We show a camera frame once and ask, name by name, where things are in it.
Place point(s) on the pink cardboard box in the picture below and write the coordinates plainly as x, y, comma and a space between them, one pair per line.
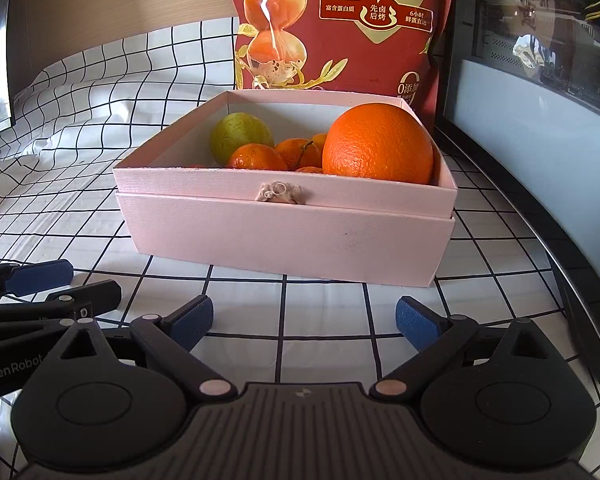
280, 240

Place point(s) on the large navel orange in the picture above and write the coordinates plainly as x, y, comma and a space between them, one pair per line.
380, 145

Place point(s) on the green lemon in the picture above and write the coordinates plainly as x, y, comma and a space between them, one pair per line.
237, 135

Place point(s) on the black glass computer case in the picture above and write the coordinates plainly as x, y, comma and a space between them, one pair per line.
530, 125

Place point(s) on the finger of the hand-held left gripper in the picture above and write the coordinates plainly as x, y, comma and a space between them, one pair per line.
95, 296
40, 277

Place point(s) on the white black checkered cloth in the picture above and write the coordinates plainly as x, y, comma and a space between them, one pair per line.
305, 305

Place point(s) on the red snack bag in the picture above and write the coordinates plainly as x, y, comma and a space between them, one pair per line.
340, 60

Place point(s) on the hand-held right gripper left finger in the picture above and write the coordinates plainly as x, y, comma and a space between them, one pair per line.
192, 325

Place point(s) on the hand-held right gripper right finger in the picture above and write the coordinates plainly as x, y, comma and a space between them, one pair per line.
417, 322

